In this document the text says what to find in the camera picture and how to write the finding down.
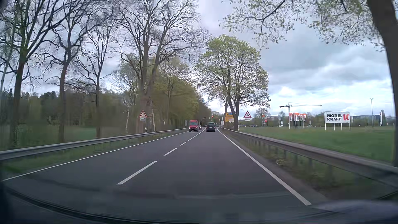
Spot grey metal guard rail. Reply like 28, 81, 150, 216
0, 128, 187, 161
218, 127, 398, 188

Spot green leafy tree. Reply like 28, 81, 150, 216
195, 34, 271, 131

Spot construction crane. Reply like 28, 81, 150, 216
279, 102, 323, 129

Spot white billboard on posts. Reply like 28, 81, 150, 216
324, 112, 351, 131

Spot row of trees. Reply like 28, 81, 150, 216
0, 0, 212, 149

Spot road markings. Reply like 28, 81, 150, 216
2, 128, 312, 206

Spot grey asphalt road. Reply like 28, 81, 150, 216
1, 127, 328, 215

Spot car's own bonnet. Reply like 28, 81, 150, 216
0, 186, 398, 224

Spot row of flags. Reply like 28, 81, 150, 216
289, 113, 307, 129

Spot large tree with trunk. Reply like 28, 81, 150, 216
221, 0, 398, 167

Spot green grass field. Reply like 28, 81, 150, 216
239, 126, 395, 162
0, 124, 140, 151

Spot building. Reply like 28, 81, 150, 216
352, 115, 380, 122

